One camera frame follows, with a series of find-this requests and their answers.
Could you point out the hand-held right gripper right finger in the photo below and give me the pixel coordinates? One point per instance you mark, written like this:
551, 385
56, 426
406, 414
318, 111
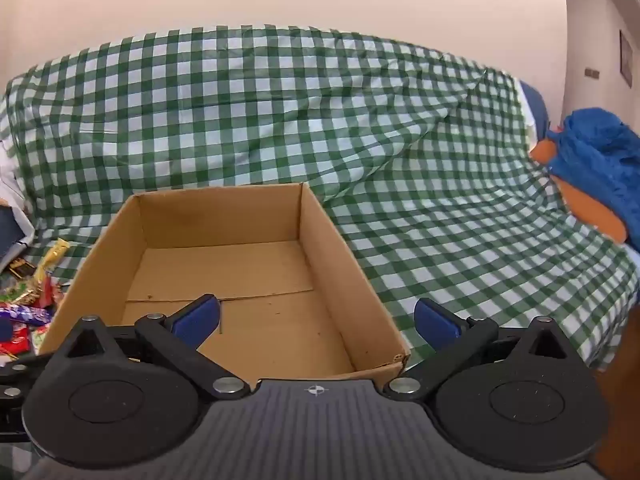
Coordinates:
435, 322

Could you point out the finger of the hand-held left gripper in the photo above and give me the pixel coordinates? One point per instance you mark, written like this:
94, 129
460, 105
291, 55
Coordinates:
15, 377

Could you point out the brown cardboard box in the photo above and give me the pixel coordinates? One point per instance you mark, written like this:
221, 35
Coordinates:
225, 270

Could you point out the dark chocolate bar packet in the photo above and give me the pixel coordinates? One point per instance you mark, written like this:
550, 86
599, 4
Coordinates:
20, 267

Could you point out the green checkered cloth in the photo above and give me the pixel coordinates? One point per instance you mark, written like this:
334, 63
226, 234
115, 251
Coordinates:
300, 110

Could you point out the yellow snack bar packet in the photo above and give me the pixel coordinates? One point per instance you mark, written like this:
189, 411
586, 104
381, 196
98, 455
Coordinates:
52, 255

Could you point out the dark wall picture frame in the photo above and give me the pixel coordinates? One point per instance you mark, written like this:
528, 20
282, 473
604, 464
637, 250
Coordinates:
626, 57

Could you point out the green and red snack packet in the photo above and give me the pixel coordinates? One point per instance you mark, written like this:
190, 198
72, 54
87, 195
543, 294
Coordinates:
19, 291

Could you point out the purple snack packet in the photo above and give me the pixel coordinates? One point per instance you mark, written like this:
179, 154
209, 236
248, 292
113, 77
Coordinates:
27, 315

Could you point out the wall switch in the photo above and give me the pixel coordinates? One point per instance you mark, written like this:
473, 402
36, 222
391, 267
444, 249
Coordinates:
592, 73

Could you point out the blue fluffy blanket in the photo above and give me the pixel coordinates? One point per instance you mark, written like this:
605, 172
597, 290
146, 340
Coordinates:
600, 150

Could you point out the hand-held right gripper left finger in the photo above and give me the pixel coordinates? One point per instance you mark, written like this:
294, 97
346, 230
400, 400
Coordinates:
200, 317

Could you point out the orange cushion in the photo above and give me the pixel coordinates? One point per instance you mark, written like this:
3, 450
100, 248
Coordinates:
595, 210

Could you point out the white cloth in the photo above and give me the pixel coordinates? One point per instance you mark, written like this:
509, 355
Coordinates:
7, 180

